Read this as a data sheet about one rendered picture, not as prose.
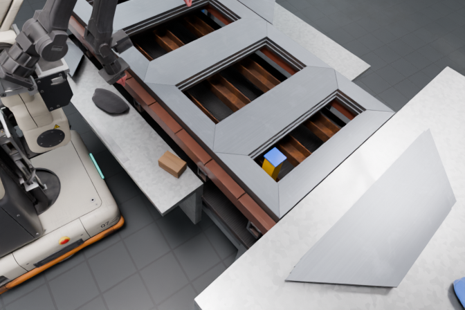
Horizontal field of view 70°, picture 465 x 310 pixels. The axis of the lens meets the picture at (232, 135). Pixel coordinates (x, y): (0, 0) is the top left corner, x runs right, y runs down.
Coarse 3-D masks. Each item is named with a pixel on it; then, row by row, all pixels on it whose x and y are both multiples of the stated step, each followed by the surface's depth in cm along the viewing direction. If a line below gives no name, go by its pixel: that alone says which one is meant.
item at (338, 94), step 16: (208, 0) 184; (160, 16) 169; (176, 16) 175; (224, 16) 180; (128, 32) 161; (256, 48) 164; (272, 48) 165; (224, 64) 154; (304, 64) 156; (192, 80) 145; (336, 96) 150; (288, 128) 134; (272, 144) 131; (304, 160) 128
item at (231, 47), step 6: (216, 30) 164; (210, 36) 161; (216, 36) 161; (222, 36) 162; (216, 42) 159; (222, 42) 159; (228, 42) 160; (234, 42) 160; (228, 48) 157; (234, 48) 157; (240, 48) 158
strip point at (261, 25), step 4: (248, 20) 172; (252, 20) 172; (256, 20) 172; (260, 20) 173; (264, 20) 173; (252, 24) 170; (256, 24) 170; (260, 24) 171; (264, 24) 171; (260, 28) 168; (264, 28) 169; (264, 32) 167
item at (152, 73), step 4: (148, 64) 145; (152, 64) 146; (148, 68) 144; (152, 68) 144; (148, 72) 143; (152, 72) 143; (156, 72) 143; (160, 72) 143; (148, 76) 141; (152, 76) 141; (156, 76) 142; (160, 76) 142; (164, 76) 142; (152, 80) 140; (156, 80) 140; (160, 80) 140; (164, 80) 141; (168, 80) 141; (168, 84) 139; (172, 84) 140
